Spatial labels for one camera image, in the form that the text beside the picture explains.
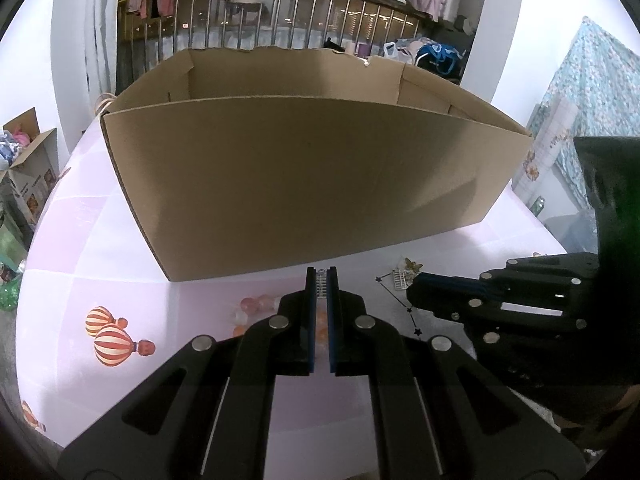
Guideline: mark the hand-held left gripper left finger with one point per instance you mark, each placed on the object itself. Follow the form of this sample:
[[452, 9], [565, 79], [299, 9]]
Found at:
[[311, 320]]

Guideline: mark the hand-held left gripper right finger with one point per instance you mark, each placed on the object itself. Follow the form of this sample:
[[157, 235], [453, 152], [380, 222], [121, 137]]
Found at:
[[332, 320]]

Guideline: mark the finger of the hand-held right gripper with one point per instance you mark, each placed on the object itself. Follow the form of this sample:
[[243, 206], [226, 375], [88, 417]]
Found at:
[[540, 272], [450, 305]]

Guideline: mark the large brown cardboard box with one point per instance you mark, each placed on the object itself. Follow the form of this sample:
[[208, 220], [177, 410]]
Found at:
[[300, 185]]

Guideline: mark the blue patterned cloth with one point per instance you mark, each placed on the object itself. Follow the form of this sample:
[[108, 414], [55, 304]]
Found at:
[[595, 100]]

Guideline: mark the pink printed tablecloth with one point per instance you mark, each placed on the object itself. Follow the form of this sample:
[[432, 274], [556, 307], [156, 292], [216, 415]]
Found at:
[[125, 260]]

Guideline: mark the blue white bag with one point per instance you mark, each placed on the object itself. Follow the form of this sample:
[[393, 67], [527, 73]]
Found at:
[[442, 57]]

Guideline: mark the red paper bag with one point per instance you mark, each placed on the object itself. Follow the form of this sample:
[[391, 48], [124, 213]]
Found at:
[[105, 102]]

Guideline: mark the green plastic bottle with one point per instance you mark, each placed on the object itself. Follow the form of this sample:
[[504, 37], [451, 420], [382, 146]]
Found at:
[[7, 297]]

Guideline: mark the metal balcony railing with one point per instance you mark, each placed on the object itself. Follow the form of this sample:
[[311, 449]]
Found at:
[[295, 15]]

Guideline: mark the small open cardboard box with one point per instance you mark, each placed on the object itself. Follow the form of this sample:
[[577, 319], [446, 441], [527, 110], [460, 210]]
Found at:
[[30, 180]]

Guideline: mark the white curtain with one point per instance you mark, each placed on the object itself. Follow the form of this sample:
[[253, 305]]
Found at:
[[100, 45]]

